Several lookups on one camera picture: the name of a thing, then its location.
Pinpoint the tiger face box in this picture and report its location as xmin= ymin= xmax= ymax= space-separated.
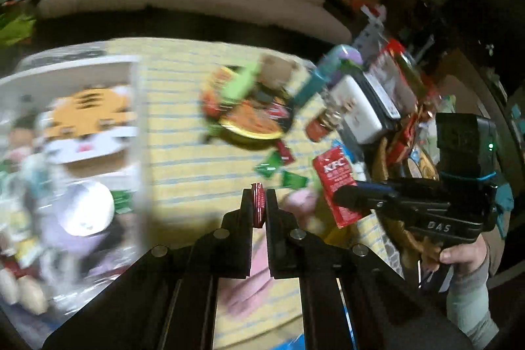
xmin=37 ymin=84 xmax=137 ymax=178

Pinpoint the wicker basket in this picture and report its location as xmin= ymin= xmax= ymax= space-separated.
xmin=371 ymin=137 xmax=440 ymax=273

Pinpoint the red spice jar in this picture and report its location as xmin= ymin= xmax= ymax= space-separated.
xmin=304 ymin=108 xmax=343 ymax=142

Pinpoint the yellow checked tablecloth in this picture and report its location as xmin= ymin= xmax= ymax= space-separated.
xmin=104 ymin=36 xmax=391 ymax=350

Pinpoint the white power adapter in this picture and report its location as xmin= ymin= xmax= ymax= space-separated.
xmin=330 ymin=69 xmax=401 ymax=145

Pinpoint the white storage bin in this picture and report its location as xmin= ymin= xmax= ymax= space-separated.
xmin=1 ymin=55 xmax=141 ymax=346

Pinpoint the green packet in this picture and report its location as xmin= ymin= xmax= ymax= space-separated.
xmin=110 ymin=190 xmax=134 ymax=215

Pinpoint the teal bottle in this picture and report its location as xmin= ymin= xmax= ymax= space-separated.
xmin=293 ymin=53 xmax=342 ymax=109

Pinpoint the purple items plastic bag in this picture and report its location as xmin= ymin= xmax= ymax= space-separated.
xmin=35 ymin=179 xmax=140 ymax=287

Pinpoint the right hand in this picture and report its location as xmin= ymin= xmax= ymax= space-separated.
xmin=439 ymin=235 xmax=488 ymax=276

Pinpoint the pink cloth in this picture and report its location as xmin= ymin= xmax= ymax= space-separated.
xmin=219 ymin=188 xmax=325 ymax=319

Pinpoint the red KFC ketchup packet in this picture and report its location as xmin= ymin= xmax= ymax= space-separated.
xmin=312 ymin=146 xmax=371 ymax=228

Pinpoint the brown teddy bear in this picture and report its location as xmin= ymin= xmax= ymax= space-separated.
xmin=257 ymin=54 xmax=300 ymax=91

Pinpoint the green handled brush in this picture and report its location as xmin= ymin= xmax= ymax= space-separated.
xmin=220 ymin=62 xmax=261 ymax=106

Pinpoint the grey sleeve forearm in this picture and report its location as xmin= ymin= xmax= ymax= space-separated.
xmin=447 ymin=255 xmax=499 ymax=349

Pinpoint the red round token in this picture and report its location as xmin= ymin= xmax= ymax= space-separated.
xmin=251 ymin=182 xmax=266 ymax=228

